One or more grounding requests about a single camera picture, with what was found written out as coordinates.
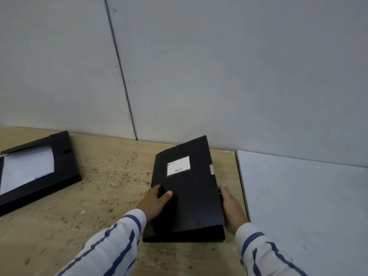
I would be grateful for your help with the person's left hand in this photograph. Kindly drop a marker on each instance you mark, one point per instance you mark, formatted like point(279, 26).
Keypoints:
point(152, 204)

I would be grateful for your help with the white table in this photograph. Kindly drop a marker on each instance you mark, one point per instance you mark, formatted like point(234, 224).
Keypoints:
point(302, 198)

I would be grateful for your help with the white printed paper sheet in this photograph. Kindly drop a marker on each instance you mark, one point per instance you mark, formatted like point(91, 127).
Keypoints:
point(26, 169)

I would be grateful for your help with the person's right forearm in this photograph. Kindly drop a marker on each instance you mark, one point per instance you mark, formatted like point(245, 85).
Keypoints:
point(264, 255)

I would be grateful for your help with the black box file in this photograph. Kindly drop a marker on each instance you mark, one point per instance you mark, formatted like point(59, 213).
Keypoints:
point(66, 166)
point(189, 198)

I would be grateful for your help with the person's right hand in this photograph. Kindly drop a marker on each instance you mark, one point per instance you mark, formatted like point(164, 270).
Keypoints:
point(233, 212)

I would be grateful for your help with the person's left forearm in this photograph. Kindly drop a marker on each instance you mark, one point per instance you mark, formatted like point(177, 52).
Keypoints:
point(112, 247)

